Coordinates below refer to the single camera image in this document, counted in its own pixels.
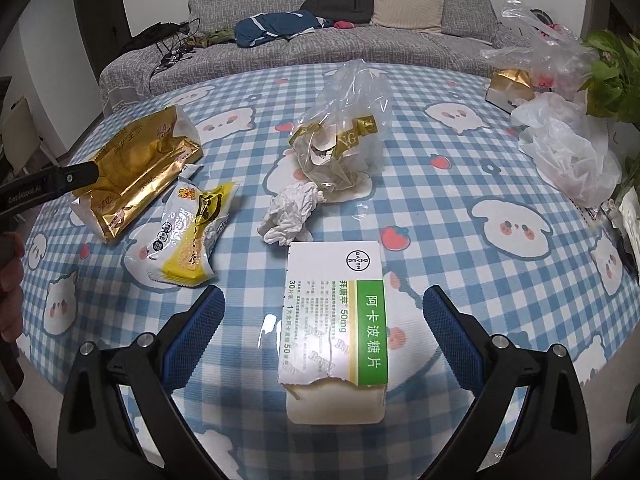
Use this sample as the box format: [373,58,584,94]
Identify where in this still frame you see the clear bag with gold ribbon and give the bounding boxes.
[290,59,393,201]

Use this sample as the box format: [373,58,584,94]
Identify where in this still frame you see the blue checkered tablecloth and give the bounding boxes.
[20,62,640,480]

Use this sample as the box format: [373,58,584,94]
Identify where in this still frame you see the blue jacket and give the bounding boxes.
[234,11,326,49]

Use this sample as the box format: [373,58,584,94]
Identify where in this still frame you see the green camouflage cloth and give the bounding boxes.
[192,27,236,51]

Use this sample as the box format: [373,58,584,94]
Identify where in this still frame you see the white paper napkins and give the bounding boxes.
[617,190,640,271]

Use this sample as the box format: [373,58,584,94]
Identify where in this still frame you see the white green medicine box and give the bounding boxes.
[277,241,390,426]

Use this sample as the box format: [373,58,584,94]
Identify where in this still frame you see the gold foil bag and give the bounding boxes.
[69,105,203,245]

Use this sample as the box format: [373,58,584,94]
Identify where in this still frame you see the crumpled white tissue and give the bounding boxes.
[256,182,326,247]

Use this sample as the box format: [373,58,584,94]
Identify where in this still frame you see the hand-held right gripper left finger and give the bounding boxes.
[56,284,227,480]

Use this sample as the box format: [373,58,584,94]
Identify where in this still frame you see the person's left hand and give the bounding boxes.
[0,232,26,343]

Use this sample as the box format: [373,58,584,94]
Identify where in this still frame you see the beige dining chair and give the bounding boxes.
[0,95,41,176]

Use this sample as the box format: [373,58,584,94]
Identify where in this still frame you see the black cables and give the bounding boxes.
[152,19,201,81]

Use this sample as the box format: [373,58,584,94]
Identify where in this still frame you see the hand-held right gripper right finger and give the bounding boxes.
[422,285,591,480]

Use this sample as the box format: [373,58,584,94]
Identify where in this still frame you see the large clear plastic bag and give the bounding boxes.
[480,0,598,106]

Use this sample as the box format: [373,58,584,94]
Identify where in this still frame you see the green potted plant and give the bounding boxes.
[582,30,640,211]

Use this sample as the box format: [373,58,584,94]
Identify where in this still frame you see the yellow snack wrapper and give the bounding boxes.
[124,164,238,288]

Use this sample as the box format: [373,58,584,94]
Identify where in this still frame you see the white plastic bag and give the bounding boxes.
[511,92,622,208]

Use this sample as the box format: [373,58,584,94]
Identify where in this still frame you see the gold white box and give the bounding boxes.
[487,69,536,113]

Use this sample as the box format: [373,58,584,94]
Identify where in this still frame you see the black cloth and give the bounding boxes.
[121,22,188,53]

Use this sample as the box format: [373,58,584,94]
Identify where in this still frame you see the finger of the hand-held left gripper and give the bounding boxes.
[47,160,101,198]

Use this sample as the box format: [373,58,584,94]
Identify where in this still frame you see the grey sofa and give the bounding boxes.
[98,0,531,118]

